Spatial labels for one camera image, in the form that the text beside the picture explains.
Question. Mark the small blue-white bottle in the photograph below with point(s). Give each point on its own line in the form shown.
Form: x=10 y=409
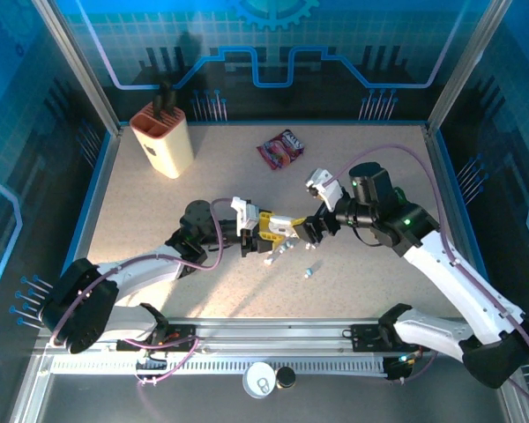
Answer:
x=308 y=273

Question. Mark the aluminium mounting rail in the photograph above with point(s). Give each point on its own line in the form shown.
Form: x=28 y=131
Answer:
x=269 y=335

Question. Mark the green bird food packet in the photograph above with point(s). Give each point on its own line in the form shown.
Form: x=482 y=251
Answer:
x=400 y=194

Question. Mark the black round jar lid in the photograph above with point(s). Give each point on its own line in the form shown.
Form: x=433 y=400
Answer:
x=285 y=378

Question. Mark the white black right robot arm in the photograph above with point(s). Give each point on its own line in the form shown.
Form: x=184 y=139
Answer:
x=445 y=273

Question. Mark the aluminium frame post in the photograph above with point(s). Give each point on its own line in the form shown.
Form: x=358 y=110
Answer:
x=467 y=66
x=80 y=66

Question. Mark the red purple candy packet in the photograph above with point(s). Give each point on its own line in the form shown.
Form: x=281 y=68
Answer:
x=281 y=149

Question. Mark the white pull tab tin can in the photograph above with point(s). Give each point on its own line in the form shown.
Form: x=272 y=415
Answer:
x=259 y=380

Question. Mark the beige orange knife block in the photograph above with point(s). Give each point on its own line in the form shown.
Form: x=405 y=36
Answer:
x=167 y=145

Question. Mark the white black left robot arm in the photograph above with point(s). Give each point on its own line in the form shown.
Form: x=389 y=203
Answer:
x=132 y=269

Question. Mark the glossy white earbud case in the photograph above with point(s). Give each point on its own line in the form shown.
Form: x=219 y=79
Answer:
x=283 y=225

